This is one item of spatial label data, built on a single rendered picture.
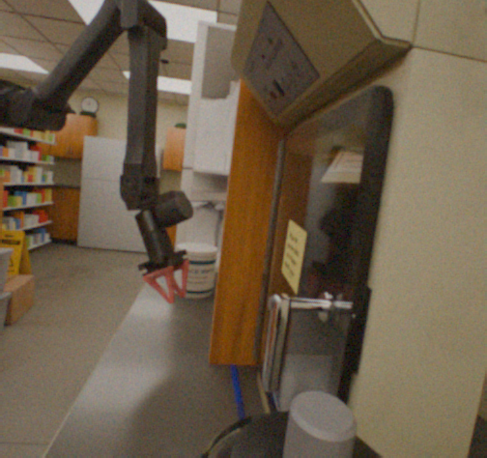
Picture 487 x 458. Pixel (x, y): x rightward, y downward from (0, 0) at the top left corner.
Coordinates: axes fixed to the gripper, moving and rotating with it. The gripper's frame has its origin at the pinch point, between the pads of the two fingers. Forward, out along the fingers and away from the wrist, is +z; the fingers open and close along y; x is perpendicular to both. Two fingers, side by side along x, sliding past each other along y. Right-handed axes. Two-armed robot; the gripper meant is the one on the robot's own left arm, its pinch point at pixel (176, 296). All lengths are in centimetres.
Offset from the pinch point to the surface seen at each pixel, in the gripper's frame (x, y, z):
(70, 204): 368, 303, -166
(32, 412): 146, 45, 38
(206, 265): 6.0, 26.7, -3.3
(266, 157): -29.6, 0.3, -19.1
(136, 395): 1.2, -17.0, 11.6
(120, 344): 12.7, -6.6, 5.1
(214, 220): 27, 86, -22
